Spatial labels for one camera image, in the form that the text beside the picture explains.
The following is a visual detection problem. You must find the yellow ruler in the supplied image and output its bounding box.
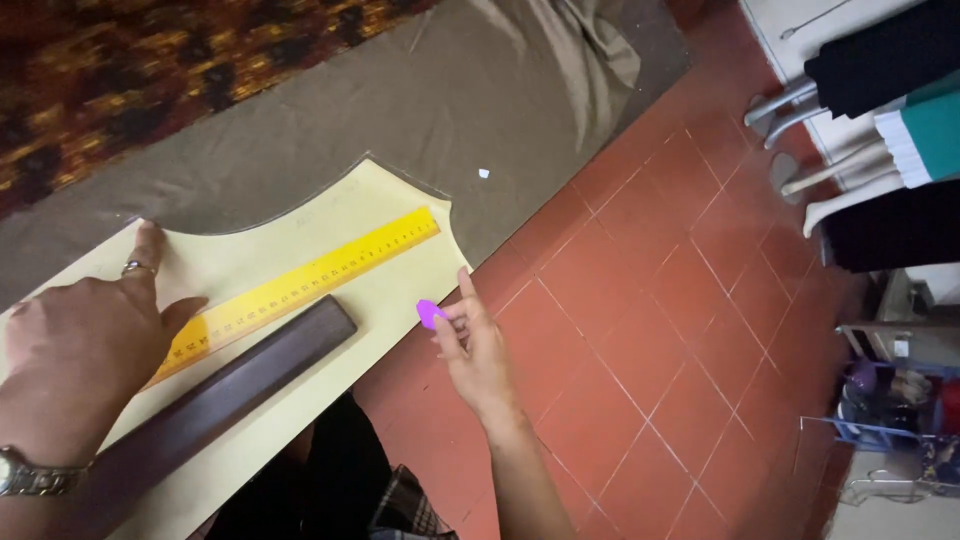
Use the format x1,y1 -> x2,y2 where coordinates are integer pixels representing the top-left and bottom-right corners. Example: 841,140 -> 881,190
142,206 -> 442,391

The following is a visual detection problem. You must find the teal and white garment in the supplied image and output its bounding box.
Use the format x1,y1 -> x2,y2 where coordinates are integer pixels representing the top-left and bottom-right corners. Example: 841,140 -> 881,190
873,71 -> 960,190

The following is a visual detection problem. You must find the person's right hand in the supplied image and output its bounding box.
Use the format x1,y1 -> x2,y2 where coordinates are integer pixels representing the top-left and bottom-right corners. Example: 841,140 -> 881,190
430,265 -> 520,432

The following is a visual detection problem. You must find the black garment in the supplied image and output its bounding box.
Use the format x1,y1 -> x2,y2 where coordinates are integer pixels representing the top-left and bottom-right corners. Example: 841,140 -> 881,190
804,0 -> 960,121

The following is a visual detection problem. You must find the person's dark clothing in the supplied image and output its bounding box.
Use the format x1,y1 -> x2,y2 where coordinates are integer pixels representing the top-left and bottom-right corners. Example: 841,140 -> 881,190
204,390 -> 395,540

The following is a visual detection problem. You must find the cream paper sewing pattern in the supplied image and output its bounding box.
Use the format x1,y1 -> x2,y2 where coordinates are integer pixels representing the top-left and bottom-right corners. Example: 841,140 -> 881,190
0,158 -> 474,540

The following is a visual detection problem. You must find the person's left hand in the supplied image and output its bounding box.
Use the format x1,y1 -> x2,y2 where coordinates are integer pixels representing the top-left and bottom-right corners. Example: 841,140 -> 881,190
0,222 -> 210,468

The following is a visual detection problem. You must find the black skirt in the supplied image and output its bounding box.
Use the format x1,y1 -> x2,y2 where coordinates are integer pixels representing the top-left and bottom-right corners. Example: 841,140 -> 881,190
819,178 -> 960,274

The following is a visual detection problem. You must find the silver wristwatch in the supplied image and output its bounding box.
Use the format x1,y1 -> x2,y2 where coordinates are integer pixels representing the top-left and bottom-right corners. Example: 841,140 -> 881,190
0,445 -> 95,499

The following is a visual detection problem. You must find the plaid cloth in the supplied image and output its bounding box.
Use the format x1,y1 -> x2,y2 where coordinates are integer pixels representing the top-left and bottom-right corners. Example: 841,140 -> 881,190
367,463 -> 460,540

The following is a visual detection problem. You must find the dark brown wooden bar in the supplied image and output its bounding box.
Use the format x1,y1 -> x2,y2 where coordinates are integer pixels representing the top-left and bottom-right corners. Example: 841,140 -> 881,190
71,294 -> 360,526

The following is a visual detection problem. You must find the olive green fabric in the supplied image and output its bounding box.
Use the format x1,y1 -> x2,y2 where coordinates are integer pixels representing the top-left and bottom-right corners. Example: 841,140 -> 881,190
0,0 -> 695,310

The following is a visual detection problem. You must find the blue rack of items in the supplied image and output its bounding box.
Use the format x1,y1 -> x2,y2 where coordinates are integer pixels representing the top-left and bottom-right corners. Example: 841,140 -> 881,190
798,322 -> 960,505

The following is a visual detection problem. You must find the purple tailor's chalk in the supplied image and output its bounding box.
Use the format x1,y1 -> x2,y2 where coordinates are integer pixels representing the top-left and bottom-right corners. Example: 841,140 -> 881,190
415,299 -> 449,332

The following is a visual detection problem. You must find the brown patterned cloth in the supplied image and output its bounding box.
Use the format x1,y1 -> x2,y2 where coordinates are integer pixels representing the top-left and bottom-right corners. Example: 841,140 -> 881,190
0,0 -> 444,220

